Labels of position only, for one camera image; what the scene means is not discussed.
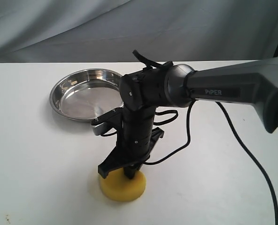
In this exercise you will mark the round stainless steel dish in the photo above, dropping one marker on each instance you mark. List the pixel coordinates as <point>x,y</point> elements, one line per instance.
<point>86,94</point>

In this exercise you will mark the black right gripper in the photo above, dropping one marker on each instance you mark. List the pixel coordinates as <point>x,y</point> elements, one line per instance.
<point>136,137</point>

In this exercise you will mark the round yellow sponge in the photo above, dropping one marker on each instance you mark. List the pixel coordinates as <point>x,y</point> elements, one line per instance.
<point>117,187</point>

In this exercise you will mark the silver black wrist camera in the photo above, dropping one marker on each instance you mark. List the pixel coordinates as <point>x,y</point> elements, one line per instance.
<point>107,121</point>

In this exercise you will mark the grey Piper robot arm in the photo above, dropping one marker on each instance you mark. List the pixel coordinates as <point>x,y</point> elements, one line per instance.
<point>254,83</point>

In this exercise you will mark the grey backdrop cloth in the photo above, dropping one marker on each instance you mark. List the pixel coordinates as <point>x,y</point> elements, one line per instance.
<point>162,30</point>

